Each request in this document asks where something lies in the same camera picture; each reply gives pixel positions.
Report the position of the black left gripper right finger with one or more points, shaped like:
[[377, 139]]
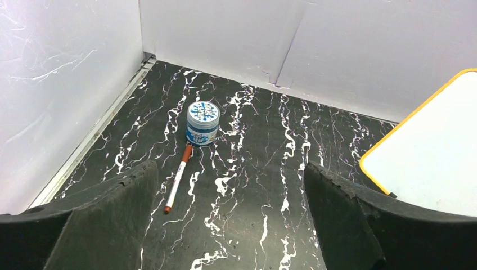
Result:
[[359, 228]]

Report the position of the blue white round jar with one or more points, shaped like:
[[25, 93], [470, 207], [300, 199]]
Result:
[[202, 123]]

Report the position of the yellow framed whiteboard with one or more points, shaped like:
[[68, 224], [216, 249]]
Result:
[[429, 159]]

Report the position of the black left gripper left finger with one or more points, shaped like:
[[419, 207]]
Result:
[[100, 227]]

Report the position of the white orange whiteboard marker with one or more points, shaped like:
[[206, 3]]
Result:
[[184, 160]]

